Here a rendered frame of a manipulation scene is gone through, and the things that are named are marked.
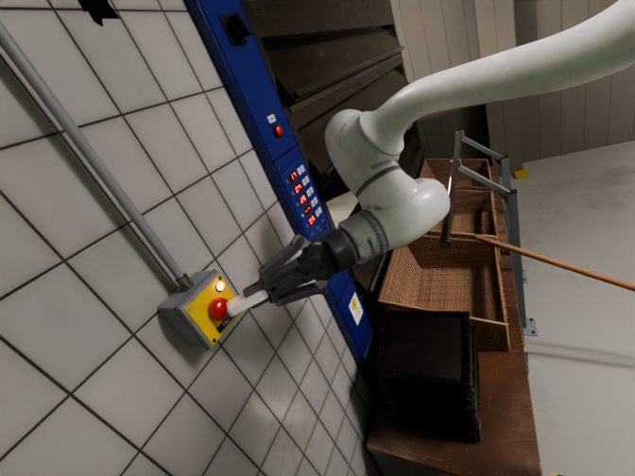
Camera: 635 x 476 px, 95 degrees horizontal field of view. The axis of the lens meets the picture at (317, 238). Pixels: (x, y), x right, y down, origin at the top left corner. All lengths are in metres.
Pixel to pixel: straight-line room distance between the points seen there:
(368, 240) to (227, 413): 0.46
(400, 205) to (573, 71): 0.26
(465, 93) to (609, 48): 0.14
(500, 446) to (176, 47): 1.38
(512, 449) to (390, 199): 0.94
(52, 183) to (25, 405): 0.28
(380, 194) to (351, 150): 0.10
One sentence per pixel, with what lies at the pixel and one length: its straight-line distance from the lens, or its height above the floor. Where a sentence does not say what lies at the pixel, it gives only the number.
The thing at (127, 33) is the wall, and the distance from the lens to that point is 0.69.
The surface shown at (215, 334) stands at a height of 1.43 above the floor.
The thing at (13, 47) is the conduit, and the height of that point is 1.89.
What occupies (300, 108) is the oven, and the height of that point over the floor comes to 1.68.
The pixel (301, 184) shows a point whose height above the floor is 1.50.
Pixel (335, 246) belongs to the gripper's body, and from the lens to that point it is 0.50.
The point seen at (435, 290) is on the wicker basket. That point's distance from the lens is 1.70.
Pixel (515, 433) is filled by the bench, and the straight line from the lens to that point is 1.28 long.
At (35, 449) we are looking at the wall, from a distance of 0.56.
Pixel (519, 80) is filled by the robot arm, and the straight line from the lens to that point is 0.47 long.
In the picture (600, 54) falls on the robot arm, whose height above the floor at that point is 1.65.
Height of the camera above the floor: 1.72
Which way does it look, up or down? 26 degrees down
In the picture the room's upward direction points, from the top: 24 degrees counter-clockwise
